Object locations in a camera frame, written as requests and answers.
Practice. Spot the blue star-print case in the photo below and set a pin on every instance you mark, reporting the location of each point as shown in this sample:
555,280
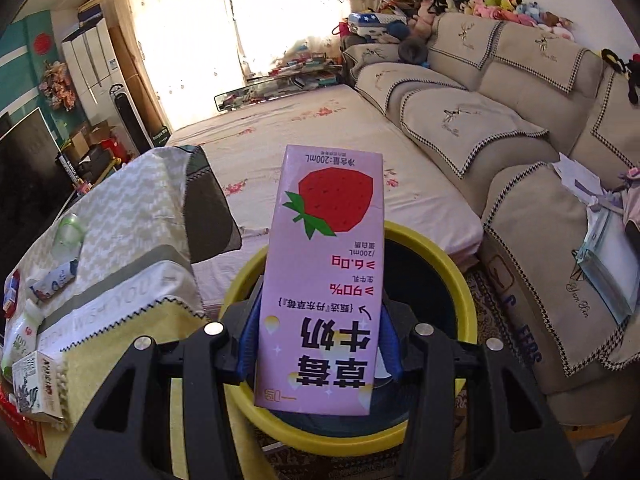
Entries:
370,21

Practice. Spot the white tea drink carton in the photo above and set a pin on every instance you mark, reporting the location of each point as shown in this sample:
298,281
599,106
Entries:
35,385

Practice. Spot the open cardboard boxes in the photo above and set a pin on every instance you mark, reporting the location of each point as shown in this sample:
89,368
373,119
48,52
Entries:
90,142

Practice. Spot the artificial flower bunch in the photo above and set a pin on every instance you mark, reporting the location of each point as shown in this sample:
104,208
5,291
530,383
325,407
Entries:
57,85

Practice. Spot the small white blue packet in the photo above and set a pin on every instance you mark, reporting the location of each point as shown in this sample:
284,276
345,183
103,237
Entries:
52,280

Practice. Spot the row of plush toys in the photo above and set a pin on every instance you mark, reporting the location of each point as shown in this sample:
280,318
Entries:
490,7

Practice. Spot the small red white packet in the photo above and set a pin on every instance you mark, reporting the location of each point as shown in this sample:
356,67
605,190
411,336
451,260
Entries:
11,290

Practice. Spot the red round wall decoration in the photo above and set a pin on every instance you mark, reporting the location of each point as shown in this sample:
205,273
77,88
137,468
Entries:
42,44

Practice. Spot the pink strawberry milk carton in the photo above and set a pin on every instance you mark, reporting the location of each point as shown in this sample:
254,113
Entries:
320,260

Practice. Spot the grey yellow patterned tablecloth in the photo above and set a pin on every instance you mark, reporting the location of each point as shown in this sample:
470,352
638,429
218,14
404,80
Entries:
130,220

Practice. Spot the beige sofa with covers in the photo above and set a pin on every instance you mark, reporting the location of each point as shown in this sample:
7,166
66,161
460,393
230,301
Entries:
500,110

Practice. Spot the clear cup with green lid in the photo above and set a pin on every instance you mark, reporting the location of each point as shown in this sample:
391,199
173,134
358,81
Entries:
67,235

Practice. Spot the black plush toy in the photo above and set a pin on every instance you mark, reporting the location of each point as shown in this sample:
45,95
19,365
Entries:
620,67

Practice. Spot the cardboard box blue letters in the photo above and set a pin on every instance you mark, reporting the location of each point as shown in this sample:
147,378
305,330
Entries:
515,320

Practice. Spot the black television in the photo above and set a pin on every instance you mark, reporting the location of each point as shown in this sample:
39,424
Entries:
25,185

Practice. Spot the yellow-rimmed dark bin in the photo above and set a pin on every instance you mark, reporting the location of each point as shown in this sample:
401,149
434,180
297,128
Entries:
452,272

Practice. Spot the sheer window curtain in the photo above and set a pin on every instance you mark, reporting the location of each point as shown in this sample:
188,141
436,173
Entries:
190,35

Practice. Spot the patterned brown rug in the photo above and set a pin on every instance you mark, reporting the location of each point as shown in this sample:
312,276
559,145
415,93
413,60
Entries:
495,300

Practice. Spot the white tall cabinet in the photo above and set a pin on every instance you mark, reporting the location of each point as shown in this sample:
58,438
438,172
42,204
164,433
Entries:
95,70

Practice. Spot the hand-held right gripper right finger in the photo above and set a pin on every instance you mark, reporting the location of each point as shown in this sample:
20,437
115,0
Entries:
392,345

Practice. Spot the dark neck pillow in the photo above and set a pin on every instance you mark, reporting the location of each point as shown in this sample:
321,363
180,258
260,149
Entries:
412,51

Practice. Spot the pink cloth item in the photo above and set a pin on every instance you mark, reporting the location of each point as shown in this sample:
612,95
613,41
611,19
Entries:
631,175

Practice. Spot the floral sheet bed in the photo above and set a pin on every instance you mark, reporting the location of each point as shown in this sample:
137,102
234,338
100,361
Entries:
310,120

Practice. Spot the pile of books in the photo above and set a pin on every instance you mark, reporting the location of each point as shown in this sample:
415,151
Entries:
310,70

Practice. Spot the glass low table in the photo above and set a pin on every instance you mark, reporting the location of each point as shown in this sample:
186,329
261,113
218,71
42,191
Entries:
245,96

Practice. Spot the white green drink pouch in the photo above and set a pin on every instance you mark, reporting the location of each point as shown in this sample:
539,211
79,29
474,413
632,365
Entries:
20,335

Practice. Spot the white tower fan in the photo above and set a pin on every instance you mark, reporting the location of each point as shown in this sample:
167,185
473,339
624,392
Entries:
131,120

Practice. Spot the white loose papers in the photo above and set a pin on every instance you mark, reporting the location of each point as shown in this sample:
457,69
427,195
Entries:
575,172

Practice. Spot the red book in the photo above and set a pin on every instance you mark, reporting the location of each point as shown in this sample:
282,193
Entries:
22,435

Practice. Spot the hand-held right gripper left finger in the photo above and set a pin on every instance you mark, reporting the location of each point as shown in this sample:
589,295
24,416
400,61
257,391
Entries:
248,345

